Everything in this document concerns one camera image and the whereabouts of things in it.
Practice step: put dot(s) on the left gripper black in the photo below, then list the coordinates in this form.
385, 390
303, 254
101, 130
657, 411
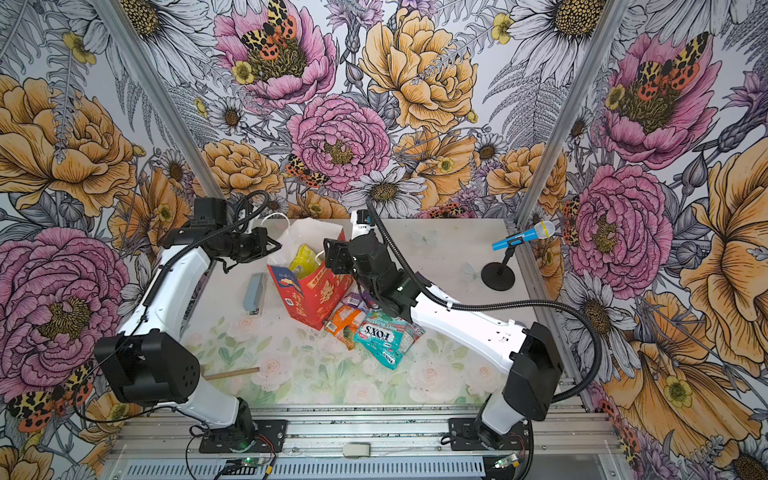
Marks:
261, 238

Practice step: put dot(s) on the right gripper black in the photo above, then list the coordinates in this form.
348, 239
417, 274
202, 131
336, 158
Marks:
338, 254

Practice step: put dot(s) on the teal Fox's candy bag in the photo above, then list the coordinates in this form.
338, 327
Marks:
388, 341

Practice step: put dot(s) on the red paper gift bag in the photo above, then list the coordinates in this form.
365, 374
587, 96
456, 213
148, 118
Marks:
309, 299

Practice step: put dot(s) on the yellow snack bag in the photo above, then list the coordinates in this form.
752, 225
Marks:
304, 263

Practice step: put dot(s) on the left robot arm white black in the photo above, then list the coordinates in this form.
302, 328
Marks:
145, 363

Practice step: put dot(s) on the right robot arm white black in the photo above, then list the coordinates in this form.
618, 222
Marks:
527, 355

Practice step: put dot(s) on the teal red candy bag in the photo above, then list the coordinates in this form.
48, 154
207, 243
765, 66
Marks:
379, 317

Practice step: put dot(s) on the purple snack packet left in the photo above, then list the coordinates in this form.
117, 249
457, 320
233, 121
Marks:
356, 301

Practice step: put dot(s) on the orange snack packet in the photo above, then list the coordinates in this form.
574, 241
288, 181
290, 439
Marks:
344, 323

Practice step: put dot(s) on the blue toy microphone on stand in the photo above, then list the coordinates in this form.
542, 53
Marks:
499, 276

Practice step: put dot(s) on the wooden stick tool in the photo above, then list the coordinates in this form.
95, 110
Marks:
231, 374

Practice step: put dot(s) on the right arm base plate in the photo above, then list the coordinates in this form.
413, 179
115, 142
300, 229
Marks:
467, 434

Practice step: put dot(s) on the aluminium rail frame front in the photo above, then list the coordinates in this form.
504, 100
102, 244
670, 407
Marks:
374, 442

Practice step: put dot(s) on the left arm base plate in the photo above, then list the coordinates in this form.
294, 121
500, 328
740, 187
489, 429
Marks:
263, 436

